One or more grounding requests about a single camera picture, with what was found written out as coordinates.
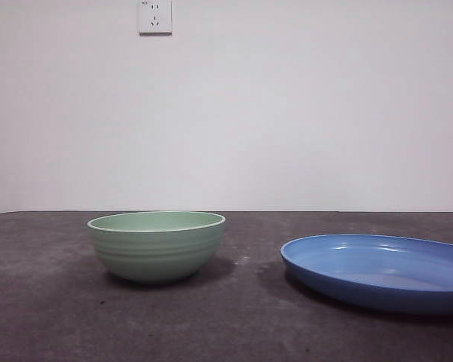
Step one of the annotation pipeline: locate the green ribbed bowl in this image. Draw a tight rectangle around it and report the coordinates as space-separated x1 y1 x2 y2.
86 210 227 285

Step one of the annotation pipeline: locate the blue round plate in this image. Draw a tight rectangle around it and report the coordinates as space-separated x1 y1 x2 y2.
280 233 453 316

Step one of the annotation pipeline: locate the white wall socket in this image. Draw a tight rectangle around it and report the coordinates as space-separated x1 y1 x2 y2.
137 0 173 38

